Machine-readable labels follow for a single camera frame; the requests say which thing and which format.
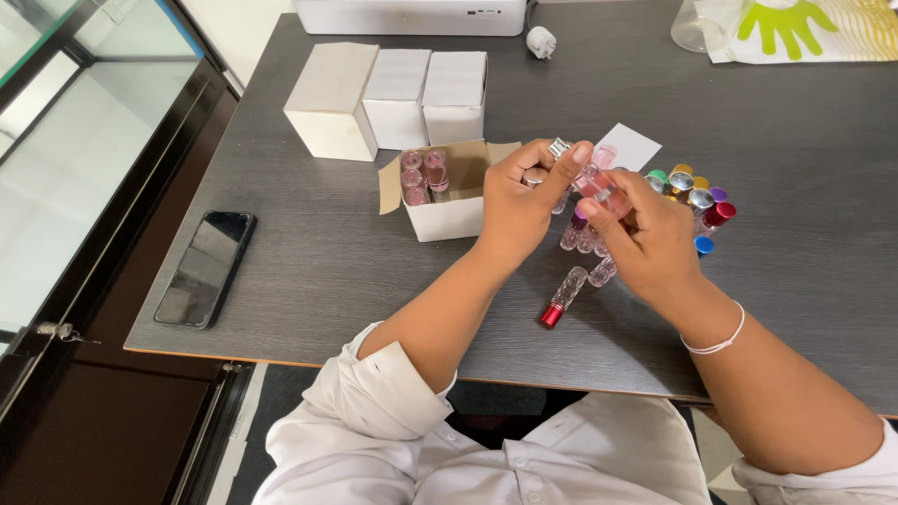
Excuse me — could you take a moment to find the person's left hand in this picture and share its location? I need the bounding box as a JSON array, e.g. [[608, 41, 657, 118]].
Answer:
[[480, 138, 595, 265]]

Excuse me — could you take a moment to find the person's right hand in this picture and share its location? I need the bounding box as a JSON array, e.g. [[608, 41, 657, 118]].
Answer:
[[575, 168, 704, 308]]

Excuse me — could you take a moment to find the pink liquid glass vial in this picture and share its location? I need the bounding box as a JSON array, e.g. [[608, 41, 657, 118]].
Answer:
[[572, 161, 634, 220]]

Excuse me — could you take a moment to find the clear faceted capless vial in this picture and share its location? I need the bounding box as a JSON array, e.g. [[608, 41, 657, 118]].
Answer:
[[587, 255, 619, 289]]

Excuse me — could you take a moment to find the cluster of coloured-cap bottles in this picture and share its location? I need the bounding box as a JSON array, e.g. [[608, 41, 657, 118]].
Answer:
[[550, 161, 738, 259]]

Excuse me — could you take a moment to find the open white cardboard box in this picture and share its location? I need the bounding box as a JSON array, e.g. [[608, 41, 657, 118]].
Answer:
[[377, 139, 524, 244]]

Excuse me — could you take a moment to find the clear faceted vial red cap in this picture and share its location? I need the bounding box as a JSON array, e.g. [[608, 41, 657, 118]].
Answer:
[[538, 264, 589, 330]]

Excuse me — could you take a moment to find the white paper card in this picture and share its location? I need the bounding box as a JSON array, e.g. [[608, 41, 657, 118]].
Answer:
[[591, 122, 663, 173]]

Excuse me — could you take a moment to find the small closed white carton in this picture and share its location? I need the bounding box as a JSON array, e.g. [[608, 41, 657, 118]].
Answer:
[[361, 48, 433, 152], [421, 50, 489, 147]]

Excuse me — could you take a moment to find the white power plug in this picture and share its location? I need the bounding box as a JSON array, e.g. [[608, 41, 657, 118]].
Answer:
[[525, 25, 558, 61]]

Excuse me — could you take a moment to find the large closed white carton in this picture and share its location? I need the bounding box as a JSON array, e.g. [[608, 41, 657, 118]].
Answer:
[[282, 41, 380, 163]]

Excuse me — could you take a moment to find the white electronic appliance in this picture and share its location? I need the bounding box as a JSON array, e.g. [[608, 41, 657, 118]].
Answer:
[[292, 0, 528, 37]]

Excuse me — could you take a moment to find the clear glass flask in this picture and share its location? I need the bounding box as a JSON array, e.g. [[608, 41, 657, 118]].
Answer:
[[669, 0, 711, 54]]

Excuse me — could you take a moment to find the white shirt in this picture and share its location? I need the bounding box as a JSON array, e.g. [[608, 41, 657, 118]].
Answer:
[[251, 321, 898, 505]]

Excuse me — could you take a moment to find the plastic bag green hand print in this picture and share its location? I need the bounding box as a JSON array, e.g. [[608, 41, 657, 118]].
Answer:
[[693, 0, 898, 66]]

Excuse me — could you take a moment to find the black smartphone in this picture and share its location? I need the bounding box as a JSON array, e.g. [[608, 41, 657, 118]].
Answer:
[[153, 209, 258, 331]]

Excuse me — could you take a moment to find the glass display cabinet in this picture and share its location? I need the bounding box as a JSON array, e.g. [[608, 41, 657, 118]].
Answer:
[[0, 0, 255, 505]]

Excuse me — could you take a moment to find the metal cabinet key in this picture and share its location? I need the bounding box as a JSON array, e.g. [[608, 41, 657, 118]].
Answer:
[[36, 320, 103, 346]]

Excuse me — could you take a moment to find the white string bracelet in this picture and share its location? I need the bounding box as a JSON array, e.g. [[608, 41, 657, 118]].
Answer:
[[679, 300, 746, 356]]

